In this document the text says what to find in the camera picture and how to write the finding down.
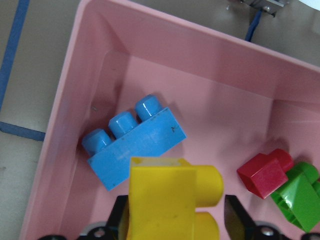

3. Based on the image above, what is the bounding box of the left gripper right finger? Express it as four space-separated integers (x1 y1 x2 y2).
224 194 257 240

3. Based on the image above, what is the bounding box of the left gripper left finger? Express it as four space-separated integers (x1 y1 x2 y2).
105 195 129 240

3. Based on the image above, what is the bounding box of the red toy block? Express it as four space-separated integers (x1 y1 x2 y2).
236 148 294 199

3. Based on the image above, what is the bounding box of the yellow toy block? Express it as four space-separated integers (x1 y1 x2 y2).
126 157 224 240

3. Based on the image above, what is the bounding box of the green toy block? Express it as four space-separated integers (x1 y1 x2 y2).
270 161 320 233

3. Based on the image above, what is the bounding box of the blue toy block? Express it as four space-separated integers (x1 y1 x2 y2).
81 94 187 191

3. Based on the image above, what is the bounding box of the pink plastic box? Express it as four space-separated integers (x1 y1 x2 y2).
20 0 320 240

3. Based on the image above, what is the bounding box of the aluminium frame post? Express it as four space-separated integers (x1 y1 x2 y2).
225 0 290 18

